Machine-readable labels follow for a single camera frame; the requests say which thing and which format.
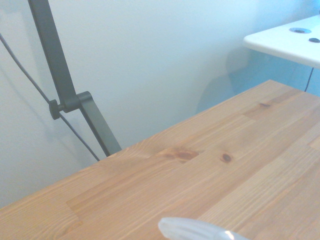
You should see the thin grey cable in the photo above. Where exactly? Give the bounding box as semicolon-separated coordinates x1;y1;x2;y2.
0;31;101;162

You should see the dark grey camera stand arm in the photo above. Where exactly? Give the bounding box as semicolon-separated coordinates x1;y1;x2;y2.
27;0;123;158

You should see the silver desk cable grommet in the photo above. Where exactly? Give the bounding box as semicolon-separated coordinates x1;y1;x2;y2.
289;26;311;34

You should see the white desk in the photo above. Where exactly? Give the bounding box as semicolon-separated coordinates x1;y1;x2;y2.
243;14;320;70

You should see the thin black cable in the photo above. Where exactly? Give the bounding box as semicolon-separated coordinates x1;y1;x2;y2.
304;66;315;93

